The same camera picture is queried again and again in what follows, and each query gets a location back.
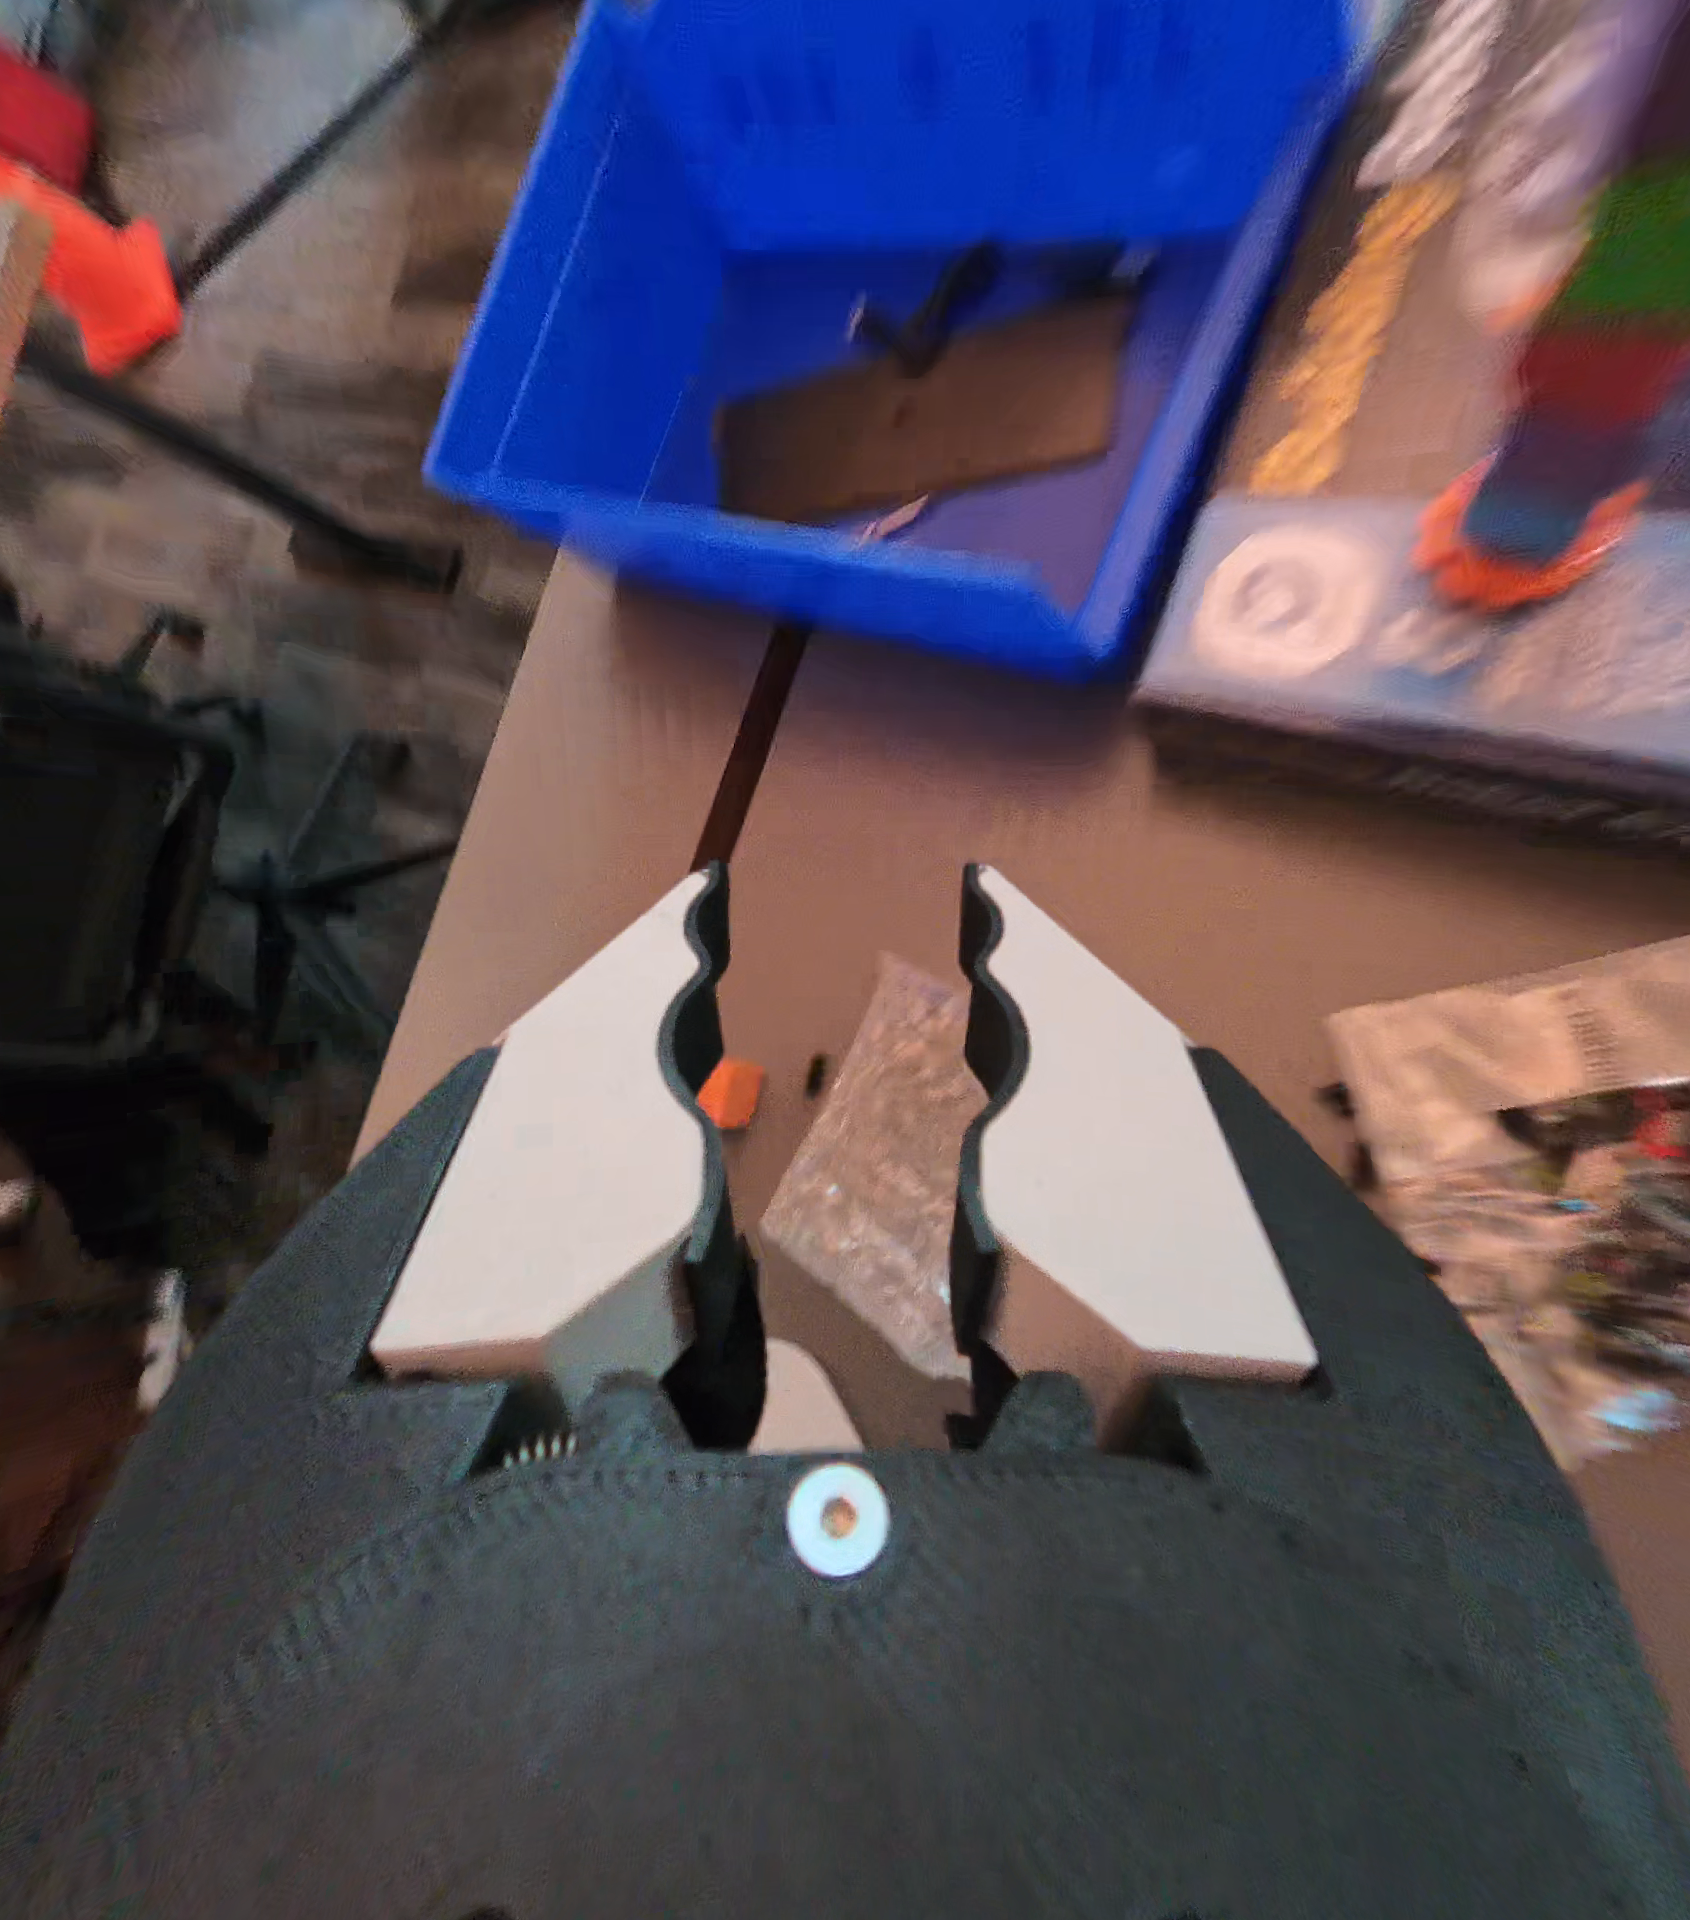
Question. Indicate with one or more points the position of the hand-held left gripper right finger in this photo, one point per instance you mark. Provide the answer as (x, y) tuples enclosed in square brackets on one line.
[(1131, 1200)]

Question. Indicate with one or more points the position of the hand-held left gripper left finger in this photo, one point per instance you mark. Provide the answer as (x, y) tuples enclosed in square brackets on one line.
[(560, 1200)]

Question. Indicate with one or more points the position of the orange wooden cube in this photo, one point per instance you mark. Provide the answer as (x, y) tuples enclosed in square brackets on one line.
[(733, 1092)]

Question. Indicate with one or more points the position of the small orange plastic wheel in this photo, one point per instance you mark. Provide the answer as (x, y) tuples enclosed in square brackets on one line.
[(1452, 562)]

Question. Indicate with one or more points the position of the blue wooden cube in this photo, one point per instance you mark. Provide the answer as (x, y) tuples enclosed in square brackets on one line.
[(1542, 519)]

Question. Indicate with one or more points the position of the blue plastic storage bin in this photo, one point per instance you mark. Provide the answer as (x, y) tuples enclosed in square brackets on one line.
[(604, 375)]

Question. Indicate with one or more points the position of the red wooden cube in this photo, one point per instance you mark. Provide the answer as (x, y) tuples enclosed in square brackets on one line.
[(1610, 375)]

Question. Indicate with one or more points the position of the green wooden cube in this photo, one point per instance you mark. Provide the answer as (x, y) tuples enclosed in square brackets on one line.
[(1685, 233)]

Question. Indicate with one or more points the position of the clear bubble wrap sheet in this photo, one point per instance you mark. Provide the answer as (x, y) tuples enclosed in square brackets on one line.
[(874, 1170)]

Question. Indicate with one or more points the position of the dark blue cardboard kit box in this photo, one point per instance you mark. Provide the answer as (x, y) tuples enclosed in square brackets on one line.
[(1461, 705)]

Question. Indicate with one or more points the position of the black office chair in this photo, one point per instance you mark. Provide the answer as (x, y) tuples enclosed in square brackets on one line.
[(65, 870)]

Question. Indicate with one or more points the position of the flat black rectangular panel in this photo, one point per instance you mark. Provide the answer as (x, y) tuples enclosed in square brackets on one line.
[(935, 420)]

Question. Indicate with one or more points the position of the orange traffic cone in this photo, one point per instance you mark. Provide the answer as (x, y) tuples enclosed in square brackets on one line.
[(111, 284)]

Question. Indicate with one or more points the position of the red bag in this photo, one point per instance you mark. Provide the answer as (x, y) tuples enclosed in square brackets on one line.
[(20, 105)]

